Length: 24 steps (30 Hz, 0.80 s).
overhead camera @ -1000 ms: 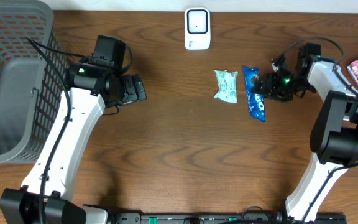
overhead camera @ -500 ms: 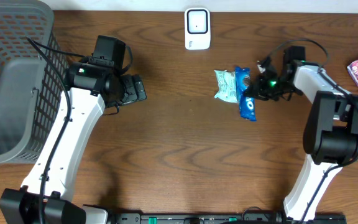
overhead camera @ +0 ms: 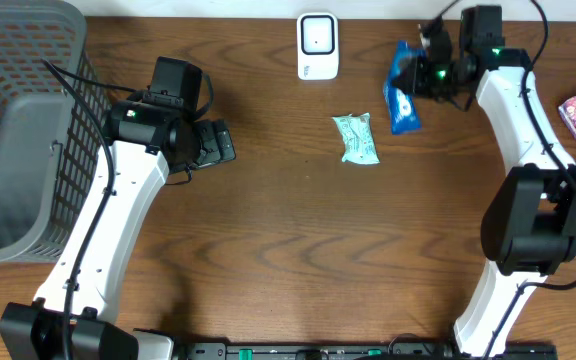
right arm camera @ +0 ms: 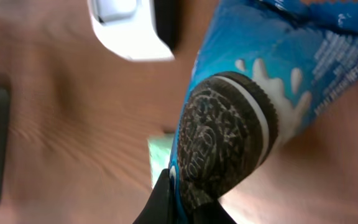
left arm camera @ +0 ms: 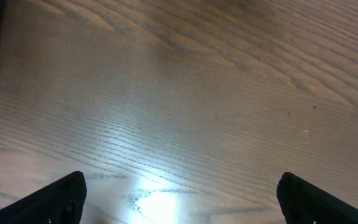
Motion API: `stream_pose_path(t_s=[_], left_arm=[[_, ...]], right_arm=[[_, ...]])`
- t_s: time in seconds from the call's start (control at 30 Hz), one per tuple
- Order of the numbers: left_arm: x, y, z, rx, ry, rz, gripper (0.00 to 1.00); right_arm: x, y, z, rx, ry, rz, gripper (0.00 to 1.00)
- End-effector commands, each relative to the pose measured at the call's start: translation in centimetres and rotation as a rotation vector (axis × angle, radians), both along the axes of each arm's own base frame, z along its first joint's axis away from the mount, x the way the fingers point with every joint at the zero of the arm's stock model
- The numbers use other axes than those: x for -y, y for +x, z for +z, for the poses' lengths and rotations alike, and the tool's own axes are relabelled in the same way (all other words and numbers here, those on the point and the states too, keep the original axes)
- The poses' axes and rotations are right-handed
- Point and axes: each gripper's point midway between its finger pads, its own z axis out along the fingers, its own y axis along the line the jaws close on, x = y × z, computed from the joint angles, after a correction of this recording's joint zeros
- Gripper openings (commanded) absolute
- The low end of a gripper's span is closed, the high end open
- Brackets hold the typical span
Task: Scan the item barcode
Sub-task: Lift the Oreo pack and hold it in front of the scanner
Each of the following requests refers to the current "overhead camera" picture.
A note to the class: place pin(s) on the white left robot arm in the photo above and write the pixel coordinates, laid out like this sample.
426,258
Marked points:
73,313

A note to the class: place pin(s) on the blue Oreo cookie packet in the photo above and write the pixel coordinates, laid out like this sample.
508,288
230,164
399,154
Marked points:
401,109

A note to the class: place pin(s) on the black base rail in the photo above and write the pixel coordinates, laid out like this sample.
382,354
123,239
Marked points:
400,350

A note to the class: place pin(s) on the grey plastic mesh basket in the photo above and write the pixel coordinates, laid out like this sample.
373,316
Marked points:
48,146

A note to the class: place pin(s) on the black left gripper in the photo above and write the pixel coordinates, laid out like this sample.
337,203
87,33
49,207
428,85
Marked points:
215,142

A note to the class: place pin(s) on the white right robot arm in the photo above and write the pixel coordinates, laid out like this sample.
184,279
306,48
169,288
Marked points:
529,229

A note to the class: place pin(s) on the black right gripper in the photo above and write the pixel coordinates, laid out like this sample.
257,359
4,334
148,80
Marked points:
415,77

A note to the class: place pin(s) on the mint green snack packet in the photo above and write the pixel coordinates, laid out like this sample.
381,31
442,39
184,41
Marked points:
357,137

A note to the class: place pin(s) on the white barcode scanner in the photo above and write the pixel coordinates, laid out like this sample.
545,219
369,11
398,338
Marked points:
317,46

